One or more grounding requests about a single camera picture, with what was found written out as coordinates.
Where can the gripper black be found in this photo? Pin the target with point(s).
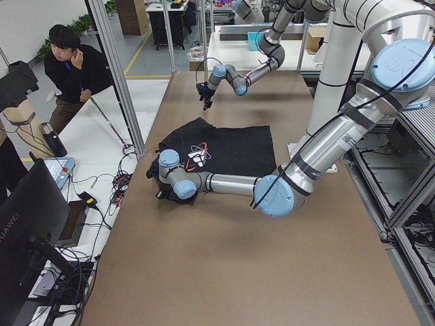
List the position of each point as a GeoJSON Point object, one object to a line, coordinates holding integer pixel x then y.
{"type": "Point", "coordinates": [206, 93]}

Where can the black graphic t-shirt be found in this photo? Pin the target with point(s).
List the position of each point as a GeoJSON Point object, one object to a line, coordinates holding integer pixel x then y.
{"type": "Point", "coordinates": [201, 147]}

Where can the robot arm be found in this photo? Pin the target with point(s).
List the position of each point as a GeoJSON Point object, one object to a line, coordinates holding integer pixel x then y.
{"type": "Point", "coordinates": [268, 44]}
{"type": "Point", "coordinates": [396, 80]}

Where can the seated person in black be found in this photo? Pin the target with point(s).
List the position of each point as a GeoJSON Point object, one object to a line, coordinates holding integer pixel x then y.
{"type": "Point", "coordinates": [77, 70]}

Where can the black thermos bottle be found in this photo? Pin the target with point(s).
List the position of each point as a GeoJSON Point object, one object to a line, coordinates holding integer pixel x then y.
{"type": "Point", "coordinates": [52, 139]}

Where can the teach pendant blue grey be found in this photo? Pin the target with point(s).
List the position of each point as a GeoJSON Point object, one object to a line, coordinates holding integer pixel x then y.
{"type": "Point", "coordinates": [61, 169]}

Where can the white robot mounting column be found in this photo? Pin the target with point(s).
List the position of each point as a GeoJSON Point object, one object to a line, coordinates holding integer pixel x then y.
{"type": "Point", "coordinates": [359, 30]}

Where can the black computer monitor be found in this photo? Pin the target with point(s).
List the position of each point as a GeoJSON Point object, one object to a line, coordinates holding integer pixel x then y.
{"type": "Point", "coordinates": [32, 219]}

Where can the aluminium frame cage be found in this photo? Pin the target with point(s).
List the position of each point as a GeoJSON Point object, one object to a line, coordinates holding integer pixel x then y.
{"type": "Point", "coordinates": [100, 23]}

